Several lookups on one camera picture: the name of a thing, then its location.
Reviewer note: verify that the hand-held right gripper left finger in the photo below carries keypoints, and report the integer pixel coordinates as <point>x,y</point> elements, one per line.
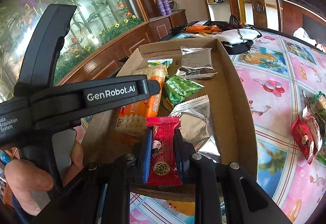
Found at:
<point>147,155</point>

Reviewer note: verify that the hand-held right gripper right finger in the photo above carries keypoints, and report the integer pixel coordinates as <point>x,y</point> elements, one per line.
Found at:
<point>181,165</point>

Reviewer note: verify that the orange cracker packet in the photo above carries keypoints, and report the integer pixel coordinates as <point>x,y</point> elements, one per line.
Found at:
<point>150,104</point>

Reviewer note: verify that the large silver foil packet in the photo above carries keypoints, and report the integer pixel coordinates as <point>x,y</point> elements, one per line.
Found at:
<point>198,124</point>

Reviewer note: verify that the white green snack packet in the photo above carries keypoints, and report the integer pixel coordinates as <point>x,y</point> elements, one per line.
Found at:
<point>159,62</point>

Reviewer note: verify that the green pea packet yellow band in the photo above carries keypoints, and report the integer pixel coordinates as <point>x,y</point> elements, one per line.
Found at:
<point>178,89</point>

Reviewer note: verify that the cardboard box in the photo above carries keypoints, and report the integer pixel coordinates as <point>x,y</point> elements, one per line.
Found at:
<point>236,112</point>

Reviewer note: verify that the white red snack packet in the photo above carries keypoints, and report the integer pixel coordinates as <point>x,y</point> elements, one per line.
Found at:
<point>313,124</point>

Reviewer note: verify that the person's left hand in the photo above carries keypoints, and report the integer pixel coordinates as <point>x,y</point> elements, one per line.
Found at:
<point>25,178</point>

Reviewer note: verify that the brown wooden cabinet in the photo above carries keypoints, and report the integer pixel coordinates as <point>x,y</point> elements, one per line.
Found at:
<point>114,43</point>

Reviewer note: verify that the yellow white booklet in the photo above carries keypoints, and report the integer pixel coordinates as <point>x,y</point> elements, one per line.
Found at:
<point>203,33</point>

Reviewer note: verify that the orange black cloth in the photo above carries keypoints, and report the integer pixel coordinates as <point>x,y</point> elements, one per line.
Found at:
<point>203,28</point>

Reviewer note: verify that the small red nut packet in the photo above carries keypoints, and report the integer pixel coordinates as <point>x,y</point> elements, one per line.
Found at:
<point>303,140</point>

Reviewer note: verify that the fruit print tablecloth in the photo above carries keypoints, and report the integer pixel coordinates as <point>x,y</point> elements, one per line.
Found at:
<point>275,81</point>

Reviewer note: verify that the black white cloth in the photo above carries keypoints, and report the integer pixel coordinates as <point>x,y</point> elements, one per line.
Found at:
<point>242,35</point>

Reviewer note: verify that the dark wooden chair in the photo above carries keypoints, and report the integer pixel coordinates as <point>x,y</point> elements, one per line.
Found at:
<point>257,5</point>

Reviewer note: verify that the white plastic bag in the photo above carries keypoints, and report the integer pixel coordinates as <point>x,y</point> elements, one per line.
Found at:
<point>304,34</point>

